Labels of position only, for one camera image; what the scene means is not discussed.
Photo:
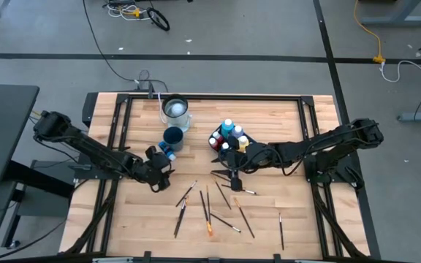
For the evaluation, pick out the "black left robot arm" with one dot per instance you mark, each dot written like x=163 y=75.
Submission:
x=93 y=149

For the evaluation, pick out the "wide orange-bristle brush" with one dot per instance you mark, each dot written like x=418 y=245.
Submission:
x=205 y=212

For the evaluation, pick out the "grey desk foot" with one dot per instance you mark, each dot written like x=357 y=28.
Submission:
x=420 y=116

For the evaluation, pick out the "small light blue paint bottle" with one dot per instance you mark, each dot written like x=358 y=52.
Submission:
x=166 y=150

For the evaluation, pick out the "dark blue plastic cup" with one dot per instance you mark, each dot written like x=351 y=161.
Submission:
x=173 y=137

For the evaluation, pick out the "silver aluminium strut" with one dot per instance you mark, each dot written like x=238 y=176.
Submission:
x=316 y=261
x=112 y=260

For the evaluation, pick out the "long black brush silver ferrule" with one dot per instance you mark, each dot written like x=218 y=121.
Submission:
x=225 y=223

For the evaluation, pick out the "small dark blue paint bottle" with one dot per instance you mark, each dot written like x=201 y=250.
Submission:
x=225 y=147

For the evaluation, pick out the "large yellow paint bottle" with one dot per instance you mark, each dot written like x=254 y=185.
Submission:
x=243 y=142

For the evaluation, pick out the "black silver-framed camera box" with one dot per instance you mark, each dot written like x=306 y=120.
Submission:
x=213 y=261

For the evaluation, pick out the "small red paint bottle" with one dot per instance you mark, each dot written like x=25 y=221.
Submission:
x=218 y=137
x=214 y=144

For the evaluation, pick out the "grey-blue plastic caddy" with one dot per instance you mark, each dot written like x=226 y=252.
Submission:
x=215 y=153

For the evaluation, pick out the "large teal paint bottle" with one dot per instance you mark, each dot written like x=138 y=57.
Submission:
x=227 y=126

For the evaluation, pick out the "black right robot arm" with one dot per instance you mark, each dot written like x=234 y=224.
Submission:
x=324 y=140

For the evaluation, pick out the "white plastic pitcher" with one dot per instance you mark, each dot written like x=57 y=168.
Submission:
x=175 y=109

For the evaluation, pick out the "wooden desk grey legs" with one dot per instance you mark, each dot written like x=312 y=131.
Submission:
x=397 y=20

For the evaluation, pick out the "thin black brush gold ferrule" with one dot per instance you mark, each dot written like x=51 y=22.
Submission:
x=208 y=201

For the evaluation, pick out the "black desk leg frame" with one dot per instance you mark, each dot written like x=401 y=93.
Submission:
x=42 y=175

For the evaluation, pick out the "large periwinkle blue paint bottle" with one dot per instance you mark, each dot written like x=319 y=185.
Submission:
x=237 y=131

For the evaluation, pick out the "black brush silver ferrule dark tip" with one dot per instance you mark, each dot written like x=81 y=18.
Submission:
x=249 y=191

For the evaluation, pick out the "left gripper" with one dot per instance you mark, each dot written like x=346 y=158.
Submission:
x=148 y=171

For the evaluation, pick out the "thin black brush silver ferrule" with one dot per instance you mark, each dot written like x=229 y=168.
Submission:
x=186 y=193

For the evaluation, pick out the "black desk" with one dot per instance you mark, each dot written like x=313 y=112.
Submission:
x=6 y=128

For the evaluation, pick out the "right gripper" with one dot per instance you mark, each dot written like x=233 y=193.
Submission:
x=249 y=157

